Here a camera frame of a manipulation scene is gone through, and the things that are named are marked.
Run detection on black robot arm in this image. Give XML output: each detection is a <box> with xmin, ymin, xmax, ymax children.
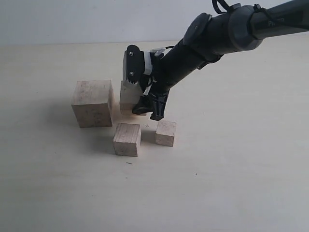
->
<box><xmin>123</xmin><ymin>0</ymin><xmax>309</xmax><ymax>121</ymax></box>

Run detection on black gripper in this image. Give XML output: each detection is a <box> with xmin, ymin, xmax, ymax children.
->
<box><xmin>132</xmin><ymin>77</ymin><xmax>171</xmax><ymax>121</ymax></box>

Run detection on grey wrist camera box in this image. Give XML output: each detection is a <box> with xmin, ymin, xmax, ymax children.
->
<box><xmin>123</xmin><ymin>44</ymin><xmax>153</xmax><ymax>85</ymax></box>

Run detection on third largest wooden cube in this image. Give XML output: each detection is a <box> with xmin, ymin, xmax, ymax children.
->
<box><xmin>113</xmin><ymin>123</ymin><xmax>141</xmax><ymax>157</ymax></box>

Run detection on smallest wooden cube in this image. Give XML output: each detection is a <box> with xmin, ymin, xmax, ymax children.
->
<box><xmin>155</xmin><ymin>120</ymin><xmax>177</xmax><ymax>147</ymax></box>

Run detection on second largest wooden cube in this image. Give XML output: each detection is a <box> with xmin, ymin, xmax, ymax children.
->
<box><xmin>119</xmin><ymin>80</ymin><xmax>142</xmax><ymax>116</ymax></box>

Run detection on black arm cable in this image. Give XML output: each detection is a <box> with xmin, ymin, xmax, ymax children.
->
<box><xmin>140</xmin><ymin>0</ymin><xmax>309</xmax><ymax>97</ymax></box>

